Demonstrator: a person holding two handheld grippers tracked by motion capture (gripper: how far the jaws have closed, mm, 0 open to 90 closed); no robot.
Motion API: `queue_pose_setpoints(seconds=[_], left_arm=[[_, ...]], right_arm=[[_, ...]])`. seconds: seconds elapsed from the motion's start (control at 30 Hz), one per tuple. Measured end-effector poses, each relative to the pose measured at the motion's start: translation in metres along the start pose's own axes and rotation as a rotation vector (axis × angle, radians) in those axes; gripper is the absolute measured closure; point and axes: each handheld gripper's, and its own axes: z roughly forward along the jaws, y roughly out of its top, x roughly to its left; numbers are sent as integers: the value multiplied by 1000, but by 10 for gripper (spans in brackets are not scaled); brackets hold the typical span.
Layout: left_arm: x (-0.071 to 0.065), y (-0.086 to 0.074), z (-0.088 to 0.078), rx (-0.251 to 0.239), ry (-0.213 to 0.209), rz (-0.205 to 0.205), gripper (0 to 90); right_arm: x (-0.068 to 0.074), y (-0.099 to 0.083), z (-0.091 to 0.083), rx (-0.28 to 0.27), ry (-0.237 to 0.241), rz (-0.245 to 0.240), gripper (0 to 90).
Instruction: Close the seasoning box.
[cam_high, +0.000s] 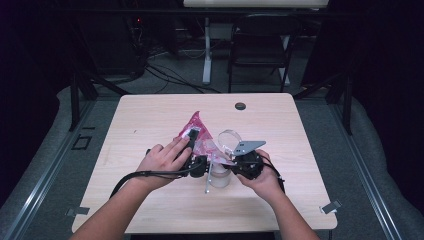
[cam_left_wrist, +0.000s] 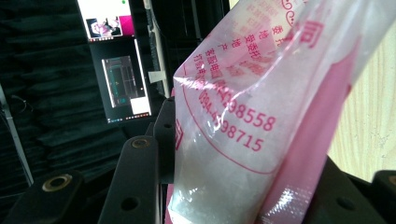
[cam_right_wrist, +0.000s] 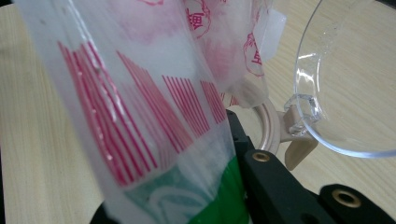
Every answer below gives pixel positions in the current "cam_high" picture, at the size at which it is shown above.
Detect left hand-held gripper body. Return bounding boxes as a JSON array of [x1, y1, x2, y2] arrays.
[[179, 149, 215, 195]]

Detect clear jar with white powder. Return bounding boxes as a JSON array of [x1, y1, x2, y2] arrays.
[[209, 161, 232, 189]]

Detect pink and white packet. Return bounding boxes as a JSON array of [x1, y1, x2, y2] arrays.
[[174, 110, 235, 166]]

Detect black folding chair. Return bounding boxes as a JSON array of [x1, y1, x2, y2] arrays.
[[228, 13, 304, 94]]

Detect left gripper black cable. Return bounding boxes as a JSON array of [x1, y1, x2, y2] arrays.
[[109, 168, 194, 200]]

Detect person's right hand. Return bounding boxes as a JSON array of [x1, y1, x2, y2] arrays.
[[236, 149, 285, 202]]

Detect dark curtain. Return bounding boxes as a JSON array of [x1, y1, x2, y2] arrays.
[[0, 0, 73, 204], [329, 0, 424, 214]]

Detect white desk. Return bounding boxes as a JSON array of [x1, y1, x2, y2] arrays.
[[182, 0, 330, 86]]

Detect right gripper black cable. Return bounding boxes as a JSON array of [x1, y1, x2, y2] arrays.
[[262, 155, 287, 195]]

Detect dark equipment cabinet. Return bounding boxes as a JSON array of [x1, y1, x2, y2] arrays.
[[81, 13, 146, 77]]

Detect person's left hand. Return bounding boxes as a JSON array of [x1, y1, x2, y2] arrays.
[[135, 135, 194, 192]]

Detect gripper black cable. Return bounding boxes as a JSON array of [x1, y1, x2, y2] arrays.
[[262, 155, 287, 195], [109, 168, 194, 200]]

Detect grey tape piece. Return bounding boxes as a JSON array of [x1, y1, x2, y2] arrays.
[[65, 206, 91, 217], [319, 199, 343, 215]]

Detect aluminium floor rail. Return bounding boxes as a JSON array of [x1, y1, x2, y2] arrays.
[[328, 99, 404, 240], [0, 99, 96, 240]]

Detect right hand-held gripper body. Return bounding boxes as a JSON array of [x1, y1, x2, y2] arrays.
[[230, 140, 268, 181]]

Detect black metal stand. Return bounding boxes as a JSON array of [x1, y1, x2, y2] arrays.
[[68, 69, 132, 132], [293, 69, 355, 136]]

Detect black floor cables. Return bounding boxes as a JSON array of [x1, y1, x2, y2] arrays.
[[144, 61, 223, 95]]

